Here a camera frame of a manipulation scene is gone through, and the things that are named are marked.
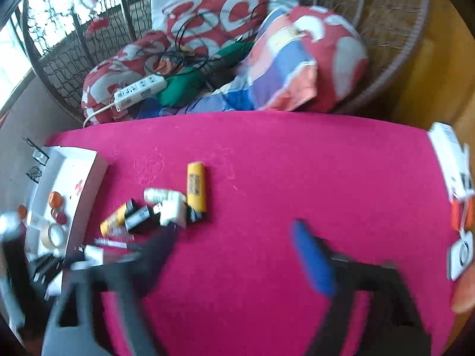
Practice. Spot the white USB adapter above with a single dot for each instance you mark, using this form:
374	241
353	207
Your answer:
172	211

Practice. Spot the white power strip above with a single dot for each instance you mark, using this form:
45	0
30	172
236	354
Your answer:
139	91

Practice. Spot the white flat carton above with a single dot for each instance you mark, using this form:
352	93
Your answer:
445	148

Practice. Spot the small red item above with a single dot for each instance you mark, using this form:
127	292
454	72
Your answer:
60	217

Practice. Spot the small white tube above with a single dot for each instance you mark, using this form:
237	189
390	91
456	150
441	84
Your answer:
159	194

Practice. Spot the pastel checked cloth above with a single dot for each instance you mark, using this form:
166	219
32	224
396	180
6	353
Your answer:
285	70

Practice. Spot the beige tape roll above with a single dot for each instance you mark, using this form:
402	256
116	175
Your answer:
46	237

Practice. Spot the white black pen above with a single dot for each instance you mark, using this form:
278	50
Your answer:
115	244

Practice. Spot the pink tablecloth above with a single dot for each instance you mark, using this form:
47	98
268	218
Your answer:
297	163

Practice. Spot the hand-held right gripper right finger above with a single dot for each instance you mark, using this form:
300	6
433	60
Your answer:
311	256

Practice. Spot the red white printed cushion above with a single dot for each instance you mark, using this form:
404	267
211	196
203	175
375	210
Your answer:
107	78

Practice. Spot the white cardboard tray box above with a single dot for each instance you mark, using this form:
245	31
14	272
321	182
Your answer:
59	170

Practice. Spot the green cloth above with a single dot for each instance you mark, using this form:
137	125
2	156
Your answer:
178	89

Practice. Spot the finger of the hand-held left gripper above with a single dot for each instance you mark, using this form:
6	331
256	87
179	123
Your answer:
48	267

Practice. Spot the yellow battery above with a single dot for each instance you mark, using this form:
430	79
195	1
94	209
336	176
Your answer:
115	220

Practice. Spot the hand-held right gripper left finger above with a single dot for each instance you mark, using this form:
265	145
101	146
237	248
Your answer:
163	244

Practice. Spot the round red white cushion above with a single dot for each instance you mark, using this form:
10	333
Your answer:
341	55

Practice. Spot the white bordered red cushion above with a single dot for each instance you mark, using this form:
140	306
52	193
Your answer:
222	18

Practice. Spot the orange scissors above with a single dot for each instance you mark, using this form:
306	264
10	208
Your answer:
457	215

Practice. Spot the yellow lighter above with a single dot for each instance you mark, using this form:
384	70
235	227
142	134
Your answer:
196	185

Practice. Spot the wicker hanging chair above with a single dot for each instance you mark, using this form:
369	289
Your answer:
389	18

